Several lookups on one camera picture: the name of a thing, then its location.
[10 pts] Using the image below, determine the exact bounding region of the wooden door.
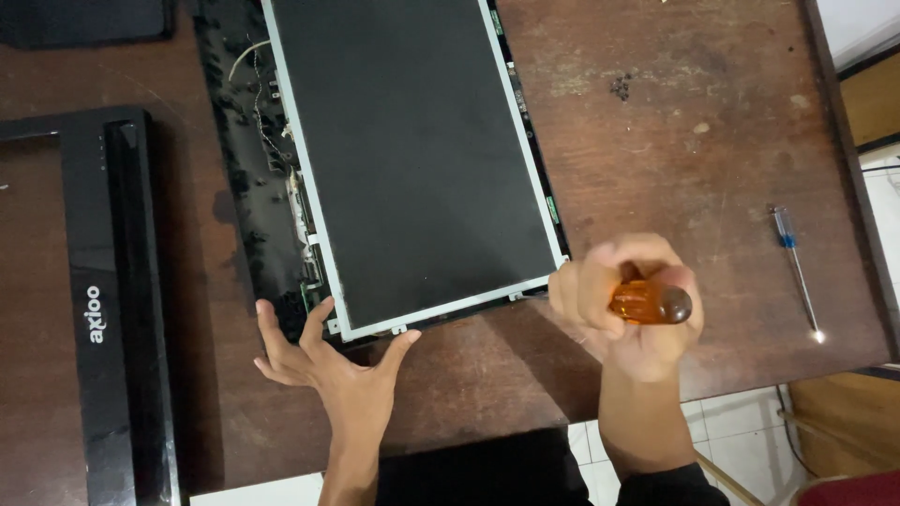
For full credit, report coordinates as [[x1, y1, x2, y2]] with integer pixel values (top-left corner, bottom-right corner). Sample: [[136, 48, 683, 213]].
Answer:
[[838, 51, 900, 152]]

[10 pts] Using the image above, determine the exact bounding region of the wooden chair leg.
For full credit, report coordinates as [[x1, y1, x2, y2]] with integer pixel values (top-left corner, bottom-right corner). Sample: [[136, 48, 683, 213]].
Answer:
[[695, 450, 766, 506]]

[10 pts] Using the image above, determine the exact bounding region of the small blue handled screwdriver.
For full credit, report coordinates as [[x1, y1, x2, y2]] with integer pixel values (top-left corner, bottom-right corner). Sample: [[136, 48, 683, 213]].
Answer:
[[768, 203, 825, 344]]

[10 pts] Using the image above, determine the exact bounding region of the wooden furniture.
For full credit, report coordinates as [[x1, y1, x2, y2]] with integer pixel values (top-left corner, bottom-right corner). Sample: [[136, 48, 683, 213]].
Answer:
[[779, 371, 900, 473]]

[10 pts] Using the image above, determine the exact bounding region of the person's black shirt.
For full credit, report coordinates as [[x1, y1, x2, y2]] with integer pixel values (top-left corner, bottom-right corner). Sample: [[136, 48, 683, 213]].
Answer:
[[375, 425, 732, 506]]

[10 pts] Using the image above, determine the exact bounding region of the black laptop lid cover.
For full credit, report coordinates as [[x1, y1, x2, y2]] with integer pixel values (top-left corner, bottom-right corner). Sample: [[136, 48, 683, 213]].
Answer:
[[193, 0, 572, 347]]

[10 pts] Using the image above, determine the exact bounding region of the person's left hand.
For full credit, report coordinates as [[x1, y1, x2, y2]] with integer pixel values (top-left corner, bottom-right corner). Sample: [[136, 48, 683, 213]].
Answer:
[[253, 296, 423, 424]]

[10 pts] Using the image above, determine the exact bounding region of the dark laptop base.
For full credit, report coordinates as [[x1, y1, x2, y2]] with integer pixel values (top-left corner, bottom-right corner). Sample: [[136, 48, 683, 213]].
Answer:
[[0, 0, 177, 49]]

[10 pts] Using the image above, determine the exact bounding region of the red seat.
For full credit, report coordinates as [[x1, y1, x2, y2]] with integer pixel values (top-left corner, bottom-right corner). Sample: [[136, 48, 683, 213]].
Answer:
[[793, 469, 900, 506]]

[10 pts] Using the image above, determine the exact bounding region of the black glossy screen bezel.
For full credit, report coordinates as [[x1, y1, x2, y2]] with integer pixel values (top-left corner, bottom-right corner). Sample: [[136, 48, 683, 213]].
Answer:
[[0, 105, 183, 506]]

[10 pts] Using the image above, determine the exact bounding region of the orange handled screwdriver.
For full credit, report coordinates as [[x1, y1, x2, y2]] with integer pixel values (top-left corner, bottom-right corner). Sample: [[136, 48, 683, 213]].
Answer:
[[509, 263, 694, 326]]

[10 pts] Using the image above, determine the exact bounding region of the white cable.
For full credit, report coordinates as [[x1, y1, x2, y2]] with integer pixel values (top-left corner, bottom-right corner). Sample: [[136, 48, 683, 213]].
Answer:
[[228, 39, 272, 82]]

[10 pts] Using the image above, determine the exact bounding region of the person's right hand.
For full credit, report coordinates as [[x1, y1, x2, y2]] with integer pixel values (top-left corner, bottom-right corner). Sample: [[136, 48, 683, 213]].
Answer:
[[547, 233, 705, 385]]

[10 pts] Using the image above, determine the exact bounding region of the black floor cable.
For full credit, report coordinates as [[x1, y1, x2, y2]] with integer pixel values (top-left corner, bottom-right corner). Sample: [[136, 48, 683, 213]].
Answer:
[[774, 384, 820, 480]]

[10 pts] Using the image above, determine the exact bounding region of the laptop display panel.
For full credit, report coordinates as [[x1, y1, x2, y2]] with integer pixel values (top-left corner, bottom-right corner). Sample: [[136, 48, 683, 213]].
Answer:
[[260, 0, 571, 344]]

